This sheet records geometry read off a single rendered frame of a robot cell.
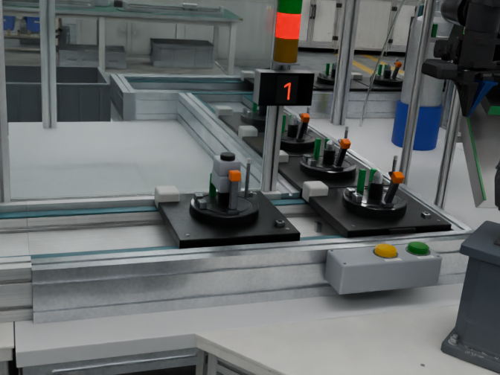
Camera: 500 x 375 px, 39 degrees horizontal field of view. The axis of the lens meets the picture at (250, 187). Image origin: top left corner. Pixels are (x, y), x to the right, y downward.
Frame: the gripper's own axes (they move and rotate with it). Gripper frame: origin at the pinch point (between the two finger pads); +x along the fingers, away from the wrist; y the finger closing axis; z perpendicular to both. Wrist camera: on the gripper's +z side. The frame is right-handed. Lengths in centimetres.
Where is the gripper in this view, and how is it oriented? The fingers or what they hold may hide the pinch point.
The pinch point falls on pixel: (469, 98)
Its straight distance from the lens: 135.1
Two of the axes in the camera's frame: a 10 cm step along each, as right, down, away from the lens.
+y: -9.5, 0.4, -3.2
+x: -0.7, 9.4, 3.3
